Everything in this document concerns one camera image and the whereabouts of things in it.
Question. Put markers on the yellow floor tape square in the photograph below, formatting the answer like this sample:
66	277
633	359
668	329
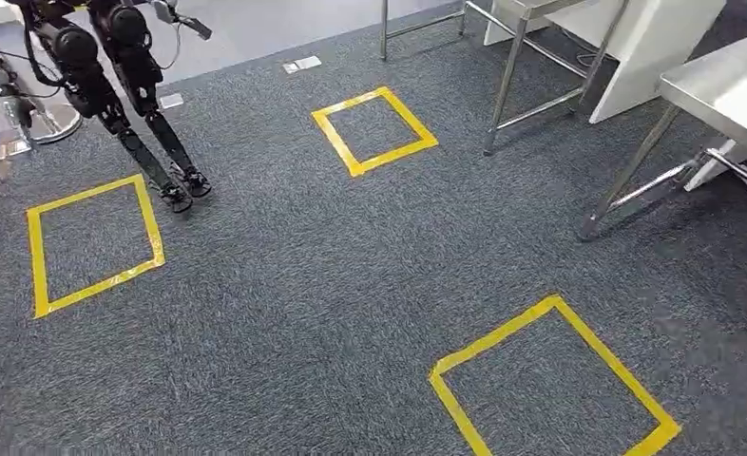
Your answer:
392	157
493	340
38	264

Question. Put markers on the silver floor plate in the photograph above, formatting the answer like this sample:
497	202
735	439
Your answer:
171	100
303	64

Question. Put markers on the grey black device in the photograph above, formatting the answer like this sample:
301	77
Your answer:
188	22

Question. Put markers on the black robot leg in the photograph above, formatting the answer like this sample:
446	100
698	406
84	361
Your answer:
87	88
134	63

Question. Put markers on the white panel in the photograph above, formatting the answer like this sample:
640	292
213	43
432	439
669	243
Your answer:
650	56

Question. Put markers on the chrome round base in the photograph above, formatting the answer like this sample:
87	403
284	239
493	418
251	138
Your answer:
59	126

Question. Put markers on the steel side table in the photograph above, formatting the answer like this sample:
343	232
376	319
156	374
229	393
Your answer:
726	88

